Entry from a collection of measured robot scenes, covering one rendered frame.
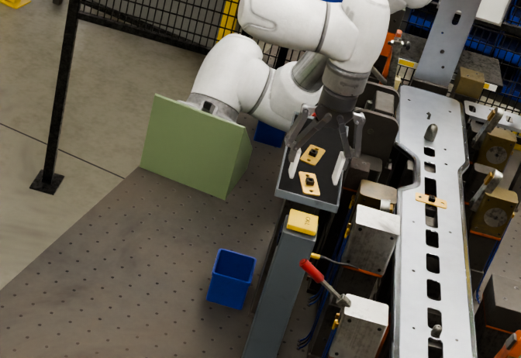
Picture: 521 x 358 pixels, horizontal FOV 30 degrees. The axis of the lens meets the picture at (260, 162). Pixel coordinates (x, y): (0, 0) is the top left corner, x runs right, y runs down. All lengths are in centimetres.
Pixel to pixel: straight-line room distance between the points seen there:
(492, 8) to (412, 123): 67
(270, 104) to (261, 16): 97
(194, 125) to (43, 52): 228
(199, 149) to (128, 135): 162
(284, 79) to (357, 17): 94
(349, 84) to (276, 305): 50
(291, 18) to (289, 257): 49
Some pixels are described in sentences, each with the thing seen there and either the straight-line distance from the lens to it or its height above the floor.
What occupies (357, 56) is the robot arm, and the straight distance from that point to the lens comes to 191.
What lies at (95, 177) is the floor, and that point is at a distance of 405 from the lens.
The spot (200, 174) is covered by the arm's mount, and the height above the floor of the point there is 75.
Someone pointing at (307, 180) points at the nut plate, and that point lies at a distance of 210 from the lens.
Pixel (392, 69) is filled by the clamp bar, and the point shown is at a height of 113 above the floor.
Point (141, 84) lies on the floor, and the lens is 480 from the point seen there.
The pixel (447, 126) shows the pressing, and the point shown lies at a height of 100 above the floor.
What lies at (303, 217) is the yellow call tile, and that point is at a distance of 200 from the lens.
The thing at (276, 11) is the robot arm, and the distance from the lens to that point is 188.
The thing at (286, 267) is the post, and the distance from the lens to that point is 202.
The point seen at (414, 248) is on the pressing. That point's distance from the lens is 233.
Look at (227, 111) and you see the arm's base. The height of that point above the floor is 93.
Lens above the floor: 225
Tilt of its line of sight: 31 degrees down
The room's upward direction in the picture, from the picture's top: 16 degrees clockwise
